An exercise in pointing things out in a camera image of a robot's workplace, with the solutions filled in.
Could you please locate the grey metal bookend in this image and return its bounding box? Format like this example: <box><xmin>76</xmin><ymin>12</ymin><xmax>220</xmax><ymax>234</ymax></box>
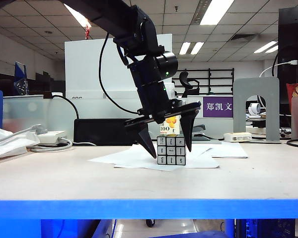
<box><xmin>232</xmin><ymin>76</ymin><xmax>281</xmax><ymax>144</ymax></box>

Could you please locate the large white paper sheet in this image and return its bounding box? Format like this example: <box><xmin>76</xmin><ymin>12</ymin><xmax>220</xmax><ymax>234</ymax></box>
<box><xmin>88</xmin><ymin>144</ymin><xmax>221</xmax><ymax>172</ymax></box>

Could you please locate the white frosted board panel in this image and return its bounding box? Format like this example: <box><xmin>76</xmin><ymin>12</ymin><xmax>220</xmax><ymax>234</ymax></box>
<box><xmin>64</xmin><ymin>34</ymin><xmax>173</xmax><ymax>100</ymax></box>

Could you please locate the tall black cabinet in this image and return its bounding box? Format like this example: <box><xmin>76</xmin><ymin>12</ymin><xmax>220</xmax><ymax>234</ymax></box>
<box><xmin>277</xmin><ymin>7</ymin><xmax>298</xmax><ymax>117</ymax></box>

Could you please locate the small white paper sheet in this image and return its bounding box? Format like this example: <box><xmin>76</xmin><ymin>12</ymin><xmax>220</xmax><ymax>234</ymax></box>
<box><xmin>210</xmin><ymin>142</ymin><xmax>249</xmax><ymax>159</ymax></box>

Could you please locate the grey coiled cable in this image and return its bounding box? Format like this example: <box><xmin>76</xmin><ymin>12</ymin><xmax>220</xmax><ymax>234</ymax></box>
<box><xmin>27</xmin><ymin>137</ymin><xmax>97</xmax><ymax>153</ymax></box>

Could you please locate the white plastic bag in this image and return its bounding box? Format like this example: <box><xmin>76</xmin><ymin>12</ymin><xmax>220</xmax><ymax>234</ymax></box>
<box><xmin>0</xmin><ymin>124</ymin><xmax>41</xmax><ymax>159</ymax></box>

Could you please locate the small white box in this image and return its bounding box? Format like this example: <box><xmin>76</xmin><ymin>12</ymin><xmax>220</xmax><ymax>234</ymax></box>
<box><xmin>223</xmin><ymin>132</ymin><xmax>253</xmax><ymax>143</ymax></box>

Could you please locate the purple white name sign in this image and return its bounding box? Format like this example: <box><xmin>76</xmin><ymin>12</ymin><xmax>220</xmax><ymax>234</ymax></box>
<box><xmin>201</xmin><ymin>96</ymin><xmax>234</xmax><ymax>119</ymax></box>

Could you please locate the black shelf rack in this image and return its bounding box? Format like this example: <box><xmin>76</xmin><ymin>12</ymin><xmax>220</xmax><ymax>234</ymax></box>
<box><xmin>172</xmin><ymin>68</ymin><xmax>235</xmax><ymax>96</ymax></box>

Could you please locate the small white desk fan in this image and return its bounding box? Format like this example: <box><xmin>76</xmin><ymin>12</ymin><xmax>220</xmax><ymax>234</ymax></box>
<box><xmin>247</xmin><ymin>103</ymin><xmax>262</xmax><ymax>117</ymax></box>

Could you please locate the white cable with plug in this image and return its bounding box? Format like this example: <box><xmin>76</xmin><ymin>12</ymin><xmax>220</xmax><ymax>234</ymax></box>
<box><xmin>259</xmin><ymin>59</ymin><xmax>298</xmax><ymax>78</ymax></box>

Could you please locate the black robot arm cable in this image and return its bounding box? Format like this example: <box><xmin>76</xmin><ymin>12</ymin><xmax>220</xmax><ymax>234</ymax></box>
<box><xmin>98</xmin><ymin>31</ymin><xmax>140</xmax><ymax>115</ymax></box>

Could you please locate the black rectangular box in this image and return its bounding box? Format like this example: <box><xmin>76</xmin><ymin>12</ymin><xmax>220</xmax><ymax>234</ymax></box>
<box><xmin>74</xmin><ymin>118</ymin><xmax>149</xmax><ymax>147</ymax></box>

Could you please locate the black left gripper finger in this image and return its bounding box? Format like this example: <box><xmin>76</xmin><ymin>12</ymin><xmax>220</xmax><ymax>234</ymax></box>
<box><xmin>136</xmin><ymin>122</ymin><xmax>157</xmax><ymax>159</ymax></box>
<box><xmin>179</xmin><ymin>110</ymin><xmax>200</xmax><ymax>153</ymax></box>

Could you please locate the Rubik's cube with black frame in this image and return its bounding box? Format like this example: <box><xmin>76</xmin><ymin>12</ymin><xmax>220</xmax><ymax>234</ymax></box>
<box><xmin>156</xmin><ymin>135</ymin><xmax>187</xmax><ymax>166</ymax></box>

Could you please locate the fluorescent ceiling light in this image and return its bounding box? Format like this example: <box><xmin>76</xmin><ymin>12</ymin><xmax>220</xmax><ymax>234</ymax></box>
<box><xmin>63</xmin><ymin>2</ymin><xmax>92</xmax><ymax>28</ymax></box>
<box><xmin>199</xmin><ymin>0</ymin><xmax>236</xmax><ymax>26</ymax></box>

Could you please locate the black curved cable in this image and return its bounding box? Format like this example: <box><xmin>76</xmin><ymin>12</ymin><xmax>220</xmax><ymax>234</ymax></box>
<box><xmin>51</xmin><ymin>94</ymin><xmax>80</xmax><ymax>120</ymax></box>

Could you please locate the frosted glass desk partition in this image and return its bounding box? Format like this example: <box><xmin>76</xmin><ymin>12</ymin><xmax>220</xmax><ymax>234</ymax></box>
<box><xmin>3</xmin><ymin>94</ymin><xmax>234</xmax><ymax>142</ymax></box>

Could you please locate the white power adapter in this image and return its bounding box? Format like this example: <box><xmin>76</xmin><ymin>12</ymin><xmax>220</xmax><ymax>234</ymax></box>
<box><xmin>36</xmin><ymin>130</ymin><xmax>68</xmax><ymax>144</ymax></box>

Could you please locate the blue glass trophy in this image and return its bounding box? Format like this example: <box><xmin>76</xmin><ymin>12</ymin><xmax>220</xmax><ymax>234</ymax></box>
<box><xmin>13</xmin><ymin>61</ymin><xmax>30</xmax><ymax>97</ymax></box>

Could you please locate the grey black stapler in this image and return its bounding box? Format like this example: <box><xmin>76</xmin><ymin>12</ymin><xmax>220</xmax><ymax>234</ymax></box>
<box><xmin>190</xmin><ymin>124</ymin><xmax>207</xmax><ymax>140</ymax></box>

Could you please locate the grey plug with cable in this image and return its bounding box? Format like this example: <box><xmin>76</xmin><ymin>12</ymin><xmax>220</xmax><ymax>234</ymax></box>
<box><xmin>0</xmin><ymin>123</ymin><xmax>49</xmax><ymax>144</ymax></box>

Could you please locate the black office chair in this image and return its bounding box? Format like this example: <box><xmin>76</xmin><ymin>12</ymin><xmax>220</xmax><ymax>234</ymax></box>
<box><xmin>178</xmin><ymin>71</ymin><xmax>201</xmax><ymax>98</ymax></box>

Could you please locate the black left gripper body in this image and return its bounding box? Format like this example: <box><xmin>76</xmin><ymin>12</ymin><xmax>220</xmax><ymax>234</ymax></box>
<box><xmin>124</xmin><ymin>80</ymin><xmax>202</xmax><ymax>129</ymax></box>

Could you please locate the clear plastic bottle yellow label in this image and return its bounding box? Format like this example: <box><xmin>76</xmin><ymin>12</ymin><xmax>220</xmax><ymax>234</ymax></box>
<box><xmin>158</xmin><ymin>82</ymin><xmax>181</xmax><ymax>137</ymax></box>

